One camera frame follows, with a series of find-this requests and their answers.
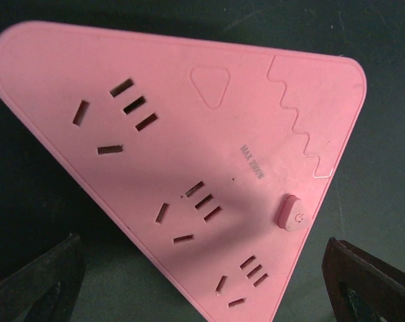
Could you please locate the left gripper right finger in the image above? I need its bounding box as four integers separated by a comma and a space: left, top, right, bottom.
322, 237, 405, 321

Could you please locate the pink triangular plug adapter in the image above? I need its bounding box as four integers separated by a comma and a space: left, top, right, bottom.
0, 21, 367, 321

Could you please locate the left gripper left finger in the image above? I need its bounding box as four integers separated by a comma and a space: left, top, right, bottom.
0, 234, 86, 321

